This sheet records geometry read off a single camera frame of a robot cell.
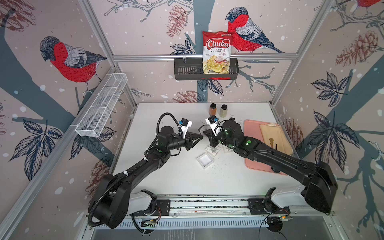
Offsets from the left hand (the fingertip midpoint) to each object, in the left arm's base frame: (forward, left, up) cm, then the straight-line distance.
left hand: (203, 135), depth 75 cm
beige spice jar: (+31, -16, -16) cm, 38 cm away
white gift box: (-4, -2, -23) cm, 23 cm away
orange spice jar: (+32, -8, -17) cm, 37 cm away
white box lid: (+2, -7, -21) cm, 23 cm away
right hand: (+2, -1, 0) cm, 3 cm away
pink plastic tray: (+20, -37, -23) cm, 48 cm away
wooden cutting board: (+14, -50, -23) cm, 57 cm away
